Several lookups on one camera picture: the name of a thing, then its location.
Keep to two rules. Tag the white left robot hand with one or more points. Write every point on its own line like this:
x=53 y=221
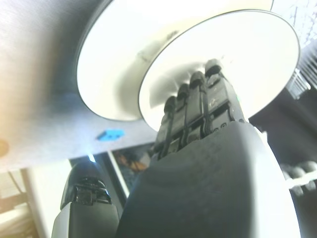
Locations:
x=198 y=186

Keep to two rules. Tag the white plate with tree print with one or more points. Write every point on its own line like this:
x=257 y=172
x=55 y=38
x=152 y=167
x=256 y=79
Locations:
x=247 y=49
x=111 y=62

